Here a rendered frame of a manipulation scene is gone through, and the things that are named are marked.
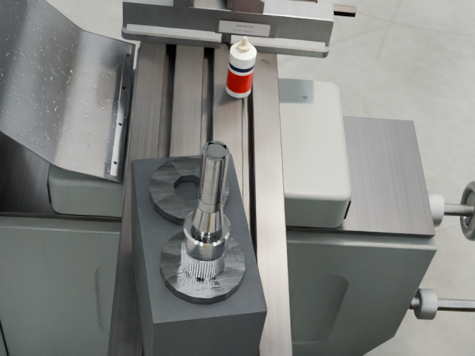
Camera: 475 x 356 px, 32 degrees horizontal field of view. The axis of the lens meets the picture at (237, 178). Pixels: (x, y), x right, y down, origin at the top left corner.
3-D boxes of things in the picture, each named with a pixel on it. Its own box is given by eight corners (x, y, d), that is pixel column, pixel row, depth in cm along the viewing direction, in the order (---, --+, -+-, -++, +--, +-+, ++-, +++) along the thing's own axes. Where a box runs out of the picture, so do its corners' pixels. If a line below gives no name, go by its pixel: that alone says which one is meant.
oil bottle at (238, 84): (250, 81, 133) (258, 29, 125) (251, 99, 131) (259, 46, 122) (225, 80, 133) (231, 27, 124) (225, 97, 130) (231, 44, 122)
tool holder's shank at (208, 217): (203, 244, 80) (211, 169, 71) (184, 222, 81) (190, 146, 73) (229, 229, 81) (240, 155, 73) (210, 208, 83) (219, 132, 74)
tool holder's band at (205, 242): (201, 258, 80) (201, 253, 79) (173, 225, 82) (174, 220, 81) (239, 236, 82) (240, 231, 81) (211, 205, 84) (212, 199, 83)
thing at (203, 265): (197, 287, 84) (201, 258, 80) (172, 256, 86) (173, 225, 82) (234, 266, 86) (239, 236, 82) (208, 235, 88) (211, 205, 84)
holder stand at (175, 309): (220, 241, 112) (233, 143, 97) (250, 390, 99) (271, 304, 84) (131, 249, 110) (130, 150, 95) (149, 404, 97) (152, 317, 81)
